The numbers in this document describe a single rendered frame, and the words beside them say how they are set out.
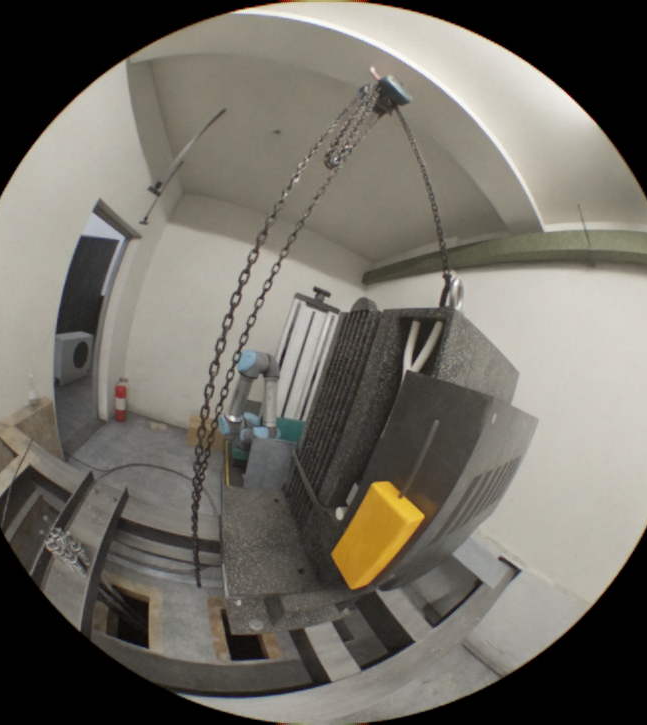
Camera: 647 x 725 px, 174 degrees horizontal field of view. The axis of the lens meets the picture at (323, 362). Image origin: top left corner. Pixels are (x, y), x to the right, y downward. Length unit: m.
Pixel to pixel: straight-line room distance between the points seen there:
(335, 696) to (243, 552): 0.58
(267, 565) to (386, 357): 0.62
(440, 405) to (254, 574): 0.58
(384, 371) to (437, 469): 0.27
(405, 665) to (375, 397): 0.94
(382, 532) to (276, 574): 0.44
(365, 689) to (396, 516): 0.75
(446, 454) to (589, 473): 1.31
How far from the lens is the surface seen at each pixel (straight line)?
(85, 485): 1.12
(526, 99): 1.50
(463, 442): 0.23
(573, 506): 1.52
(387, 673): 0.94
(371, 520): 0.28
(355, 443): 0.48
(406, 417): 0.28
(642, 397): 1.57
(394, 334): 0.45
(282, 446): 0.94
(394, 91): 0.93
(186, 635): 1.50
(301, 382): 1.54
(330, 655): 0.87
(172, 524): 1.01
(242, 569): 0.65
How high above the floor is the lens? 1.48
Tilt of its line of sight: 4 degrees down
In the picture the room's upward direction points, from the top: 18 degrees clockwise
